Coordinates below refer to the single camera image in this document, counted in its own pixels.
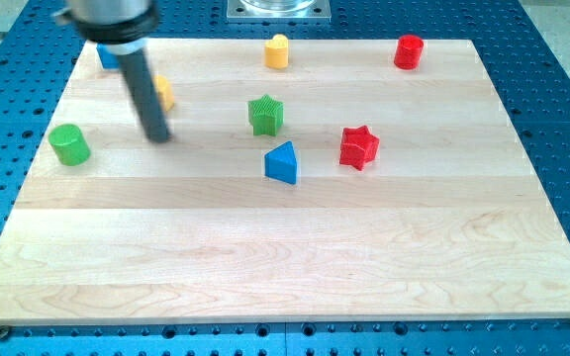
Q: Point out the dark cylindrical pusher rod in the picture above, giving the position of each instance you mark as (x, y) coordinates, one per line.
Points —
(138, 78)

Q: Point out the green star block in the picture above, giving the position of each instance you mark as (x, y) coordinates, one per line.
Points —
(265, 115)

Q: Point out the red star block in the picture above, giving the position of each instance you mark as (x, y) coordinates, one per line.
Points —
(358, 147)

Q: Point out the blue cube block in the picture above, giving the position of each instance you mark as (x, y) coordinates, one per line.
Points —
(107, 60)

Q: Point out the yellow block behind rod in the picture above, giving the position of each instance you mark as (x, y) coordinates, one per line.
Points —
(164, 92)

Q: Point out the green cylinder block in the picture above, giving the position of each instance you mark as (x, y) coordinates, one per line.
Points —
(69, 144)

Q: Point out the yellow heart block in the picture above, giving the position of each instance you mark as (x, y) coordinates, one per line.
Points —
(276, 52)

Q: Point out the blue triangle block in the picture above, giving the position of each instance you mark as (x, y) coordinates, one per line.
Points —
(281, 163)

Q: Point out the wooden board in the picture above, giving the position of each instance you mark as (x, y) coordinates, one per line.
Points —
(449, 221)

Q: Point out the red cylinder block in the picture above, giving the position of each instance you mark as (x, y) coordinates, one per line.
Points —
(408, 52)

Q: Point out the blue perforated table plate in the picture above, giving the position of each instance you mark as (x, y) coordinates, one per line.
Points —
(37, 57)

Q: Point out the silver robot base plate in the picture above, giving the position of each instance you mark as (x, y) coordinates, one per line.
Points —
(255, 11)

